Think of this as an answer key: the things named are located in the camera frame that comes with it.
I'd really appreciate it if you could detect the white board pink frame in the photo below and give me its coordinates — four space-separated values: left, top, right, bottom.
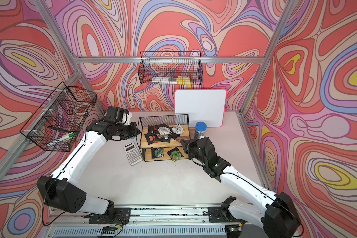
175 89 227 128

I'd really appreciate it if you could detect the white floral black tea bag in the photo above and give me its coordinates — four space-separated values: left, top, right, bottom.
172 124 185 135

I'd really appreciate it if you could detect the green tea bag left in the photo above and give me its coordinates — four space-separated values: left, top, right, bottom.
151 147 164 159

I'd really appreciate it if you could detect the blue-lidded pencil tube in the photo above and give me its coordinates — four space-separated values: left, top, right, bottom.
194 122 207 139

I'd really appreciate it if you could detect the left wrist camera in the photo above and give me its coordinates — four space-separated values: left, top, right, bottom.
105 106 131 125

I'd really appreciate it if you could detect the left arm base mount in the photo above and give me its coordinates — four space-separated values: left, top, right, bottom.
89 207 131 224

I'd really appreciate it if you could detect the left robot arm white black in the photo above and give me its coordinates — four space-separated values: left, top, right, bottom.
37 121 140 215

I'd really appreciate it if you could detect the black wire basket left wall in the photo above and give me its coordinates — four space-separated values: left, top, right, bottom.
20 82 97 152

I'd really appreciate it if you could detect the green tea bag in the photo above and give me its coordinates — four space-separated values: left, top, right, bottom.
167 147 184 162
151 147 164 159

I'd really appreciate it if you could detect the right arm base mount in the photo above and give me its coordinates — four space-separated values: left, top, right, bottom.
206 206 241 223

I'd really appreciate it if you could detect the green tea bag right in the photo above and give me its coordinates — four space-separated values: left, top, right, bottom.
167 147 184 162

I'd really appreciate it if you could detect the black wire basket wall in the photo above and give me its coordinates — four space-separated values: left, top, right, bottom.
20 82 97 152
138 50 203 86

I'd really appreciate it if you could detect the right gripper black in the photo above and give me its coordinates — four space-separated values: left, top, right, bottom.
180 137 208 166

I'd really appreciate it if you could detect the yellow box in basket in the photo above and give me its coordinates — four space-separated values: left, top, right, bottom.
177 76 191 85

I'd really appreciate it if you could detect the white strip box in basket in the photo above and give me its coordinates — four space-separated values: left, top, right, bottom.
151 76 178 85

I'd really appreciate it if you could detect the green white marker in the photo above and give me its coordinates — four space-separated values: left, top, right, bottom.
47 132 75 146

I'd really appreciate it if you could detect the black wire basket back wall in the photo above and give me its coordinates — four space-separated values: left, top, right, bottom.
138 50 203 86

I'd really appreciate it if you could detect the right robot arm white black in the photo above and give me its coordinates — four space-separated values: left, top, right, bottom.
181 137 304 238

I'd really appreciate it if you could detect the white scientific calculator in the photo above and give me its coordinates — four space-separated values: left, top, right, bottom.
123 142 143 166

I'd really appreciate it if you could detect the red black tea bag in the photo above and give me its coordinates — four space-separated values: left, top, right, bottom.
175 136 190 143

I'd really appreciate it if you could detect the silver white tea bag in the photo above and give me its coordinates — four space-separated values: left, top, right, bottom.
158 127 173 136

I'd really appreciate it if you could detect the black wire wooden two-tier shelf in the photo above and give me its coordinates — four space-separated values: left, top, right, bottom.
137 114 190 162

